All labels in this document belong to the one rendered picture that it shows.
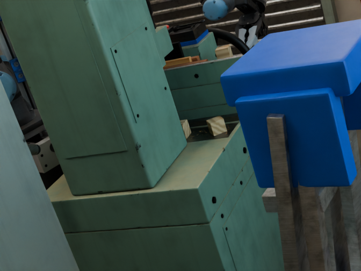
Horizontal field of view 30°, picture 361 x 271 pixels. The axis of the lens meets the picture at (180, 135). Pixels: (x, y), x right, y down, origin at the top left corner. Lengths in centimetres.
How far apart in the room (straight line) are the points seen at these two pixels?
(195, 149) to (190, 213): 21
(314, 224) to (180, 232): 68
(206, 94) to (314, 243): 92
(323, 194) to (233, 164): 76
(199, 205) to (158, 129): 20
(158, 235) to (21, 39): 52
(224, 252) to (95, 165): 34
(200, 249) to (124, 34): 49
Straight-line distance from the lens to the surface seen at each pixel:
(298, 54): 80
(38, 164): 215
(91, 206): 155
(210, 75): 169
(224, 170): 154
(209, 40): 195
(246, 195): 164
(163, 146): 151
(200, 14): 521
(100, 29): 136
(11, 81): 208
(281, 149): 79
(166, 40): 178
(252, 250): 165
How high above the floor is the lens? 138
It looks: 20 degrees down
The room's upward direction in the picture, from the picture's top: 18 degrees counter-clockwise
